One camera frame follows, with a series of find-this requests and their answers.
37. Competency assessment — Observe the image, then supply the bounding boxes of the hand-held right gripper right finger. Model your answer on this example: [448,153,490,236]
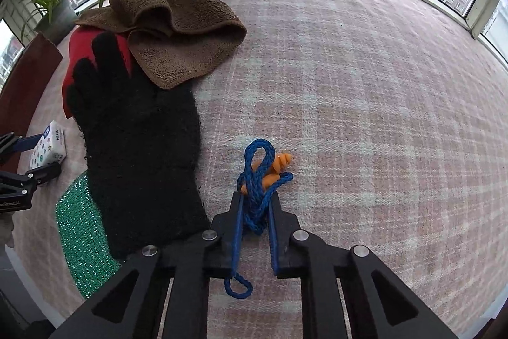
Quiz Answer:
[268,191,461,339]

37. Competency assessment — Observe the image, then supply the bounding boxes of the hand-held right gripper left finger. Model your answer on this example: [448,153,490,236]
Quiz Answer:
[48,191,244,339]

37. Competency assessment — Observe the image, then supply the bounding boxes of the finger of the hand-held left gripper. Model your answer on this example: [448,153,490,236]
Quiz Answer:
[0,162,63,191]
[0,132,43,165]

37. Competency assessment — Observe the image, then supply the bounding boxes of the white patterned tissue packet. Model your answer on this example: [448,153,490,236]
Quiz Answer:
[29,120,67,170]

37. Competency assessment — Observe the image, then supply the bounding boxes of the orange earplugs with blue cord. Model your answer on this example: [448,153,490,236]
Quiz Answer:
[223,138,295,300]

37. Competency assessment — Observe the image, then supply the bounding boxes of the maroon cardboard box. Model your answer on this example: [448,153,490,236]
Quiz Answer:
[0,32,63,173]

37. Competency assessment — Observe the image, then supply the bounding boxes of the black knit glove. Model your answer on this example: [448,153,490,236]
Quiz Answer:
[67,31,211,260]

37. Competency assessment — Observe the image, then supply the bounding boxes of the red cloth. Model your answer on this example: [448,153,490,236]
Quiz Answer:
[61,25,133,121]

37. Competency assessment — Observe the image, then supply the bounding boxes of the brown towel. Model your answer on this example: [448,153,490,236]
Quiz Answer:
[75,0,247,90]

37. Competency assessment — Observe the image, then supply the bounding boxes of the green glitter scrub cloth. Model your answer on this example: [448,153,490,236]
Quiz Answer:
[55,170,122,300]

